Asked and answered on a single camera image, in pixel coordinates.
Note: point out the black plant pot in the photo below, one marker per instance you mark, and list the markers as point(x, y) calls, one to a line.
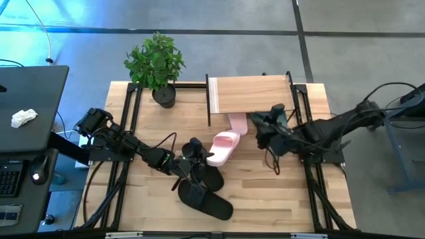
point(164, 98)

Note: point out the black keyboard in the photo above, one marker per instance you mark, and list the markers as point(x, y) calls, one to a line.
point(10, 181)

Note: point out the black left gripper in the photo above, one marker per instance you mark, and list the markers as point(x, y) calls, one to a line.
point(187, 166)

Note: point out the black computer mouse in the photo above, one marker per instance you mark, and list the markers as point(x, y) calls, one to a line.
point(39, 169)

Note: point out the dark grey desk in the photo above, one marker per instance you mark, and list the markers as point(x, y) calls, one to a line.
point(33, 93)

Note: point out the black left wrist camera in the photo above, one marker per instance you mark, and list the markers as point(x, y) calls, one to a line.
point(196, 146)

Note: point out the black rubber slide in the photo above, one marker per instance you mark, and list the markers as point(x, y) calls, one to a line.
point(214, 179)
point(212, 206)

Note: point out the wooden shelf with black frame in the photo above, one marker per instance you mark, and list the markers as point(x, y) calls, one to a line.
point(249, 94)

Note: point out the silver phone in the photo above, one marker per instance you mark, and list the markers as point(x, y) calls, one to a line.
point(10, 215)

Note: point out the blue-grey metal table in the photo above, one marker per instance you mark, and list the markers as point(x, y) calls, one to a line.
point(408, 186)

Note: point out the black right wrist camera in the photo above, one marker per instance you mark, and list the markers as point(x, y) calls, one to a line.
point(278, 110)

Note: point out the black aluminium rig frame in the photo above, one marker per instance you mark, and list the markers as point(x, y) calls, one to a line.
point(303, 99)

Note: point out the green artificial plant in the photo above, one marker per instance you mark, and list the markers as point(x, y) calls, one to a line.
point(154, 59)

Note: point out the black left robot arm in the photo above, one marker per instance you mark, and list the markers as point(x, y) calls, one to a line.
point(126, 142)

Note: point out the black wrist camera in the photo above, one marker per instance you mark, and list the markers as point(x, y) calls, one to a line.
point(278, 110)
point(196, 146)

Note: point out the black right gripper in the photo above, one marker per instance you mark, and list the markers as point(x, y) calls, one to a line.
point(279, 139)

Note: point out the pink rubber slide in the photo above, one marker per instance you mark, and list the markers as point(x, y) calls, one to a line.
point(238, 124)
point(222, 149)

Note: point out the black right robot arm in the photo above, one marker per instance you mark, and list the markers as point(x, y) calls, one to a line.
point(338, 123)

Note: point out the black round knob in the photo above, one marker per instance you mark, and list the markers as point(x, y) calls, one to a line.
point(49, 219)

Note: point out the white crumpled tissue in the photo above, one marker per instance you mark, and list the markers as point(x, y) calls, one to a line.
point(23, 117)

